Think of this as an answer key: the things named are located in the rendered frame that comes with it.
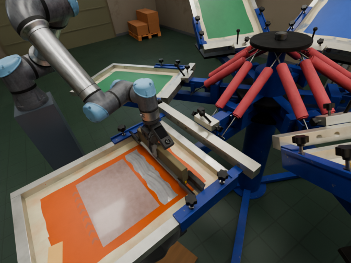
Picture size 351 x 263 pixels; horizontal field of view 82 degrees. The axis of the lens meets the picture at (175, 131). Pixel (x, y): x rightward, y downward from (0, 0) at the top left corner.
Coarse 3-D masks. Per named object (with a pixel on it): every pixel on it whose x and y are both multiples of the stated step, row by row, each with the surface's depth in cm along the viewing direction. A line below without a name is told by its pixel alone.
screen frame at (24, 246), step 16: (112, 144) 106; (192, 144) 100; (80, 160) 99; (96, 160) 103; (208, 160) 91; (48, 176) 93; (64, 176) 96; (16, 192) 88; (32, 192) 90; (16, 208) 81; (16, 224) 76; (176, 224) 70; (16, 240) 71; (144, 240) 67; (160, 240) 67; (32, 256) 68; (128, 256) 64; (144, 256) 65
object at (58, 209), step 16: (112, 160) 102; (96, 176) 95; (112, 176) 94; (128, 176) 93; (64, 192) 89; (80, 192) 89; (96, 192) 88; (112, 192) 87; (48, 208) 84; (64, 208) 83; (48, 224) 78; (64, 224) 78
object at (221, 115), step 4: (220, 112) 109; (224, 112) 109; (212, 116) 107; (216, 116) 107; (220, 116) 106; (224, 116) 106; (228, 116) 107; (220, 120) 104; (224, 120) 106; (228, 120) 109; (220, 124) 106; (224, 124) 108; (212, 132) 104
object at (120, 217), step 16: (128, 192) 86; (144, 192) 85; (176, 192) 84; (96, 208) 82; (112, 208) 81; (128, 208) 80; (144, 208) 80; (160, 208) 79; (80, 224) 77; (96, 224) 76; (112, 224) 76; (128, 224) 75; (144, 224) 75; (64, 240) 73; (80, 240) 72; (112, 240) 71; (64, 256) 69; (80, 256) 68; (96, 256) 68
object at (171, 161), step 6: (138, 132) 99; (144, 138) 96; (156, 144) 90; (156, 150) 90; (162, 150) 86; (162, 156) 87; (168, 156) 84; (168, 162) 84; (174, 162) 81; (180, 162) 80; (174, 168) 81; (180, 168) 78; (186, 168) 78; (180, 174) 79; (186, 174) 80
